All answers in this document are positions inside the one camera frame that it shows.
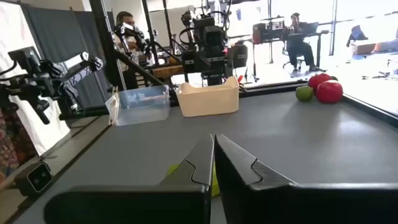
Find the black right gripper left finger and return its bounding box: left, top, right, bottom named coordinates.
left=44, top=134, right=216, bottom=224

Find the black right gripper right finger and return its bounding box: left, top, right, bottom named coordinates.
left=214, top=134, right=398, bottom=224

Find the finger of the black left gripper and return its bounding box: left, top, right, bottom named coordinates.
left=231, top=43, right=249, bottom=69
left=182, top=49, right=197, bottom=75

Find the green toy cucumber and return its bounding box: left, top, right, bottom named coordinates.
left=166, top=162, right=221, bottom=198

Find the red toy tomato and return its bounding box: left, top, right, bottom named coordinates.
left=308, top=73, right=333, bottom=91
left=316, top=80, right=344, bottom=105

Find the black and red equipment box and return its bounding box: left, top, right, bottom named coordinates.
left=252, top=18, right=285, bottom=44

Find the cream white plastic basket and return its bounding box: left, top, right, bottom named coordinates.
left=175, top=76, right=240, bottom=118

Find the person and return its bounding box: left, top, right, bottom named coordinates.
left=281, top=12, right=321, bottom=72
left=112, top=11, right=147, bottom=90

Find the clear plastic bin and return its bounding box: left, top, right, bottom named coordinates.
left=104, top=84, right=171, bottom=127

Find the black office desk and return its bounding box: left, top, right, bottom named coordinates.
left=251, top=29, right=330, bottom=77

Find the black laptop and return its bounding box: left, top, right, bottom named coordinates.
left=300, top=21, right=320, bottom=34

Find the brown cardboard box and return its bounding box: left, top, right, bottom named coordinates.
left=350, top=42, right=377, bottom=56

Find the dark grey partition screen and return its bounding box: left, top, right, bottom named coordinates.
left=20, top=2, right=113, bottom=103

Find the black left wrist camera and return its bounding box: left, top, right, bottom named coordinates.
left=203, top=25, right=225, bottom=48

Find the black table-level camera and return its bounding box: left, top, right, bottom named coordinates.
left=14, top=161, right=54, bottom=197

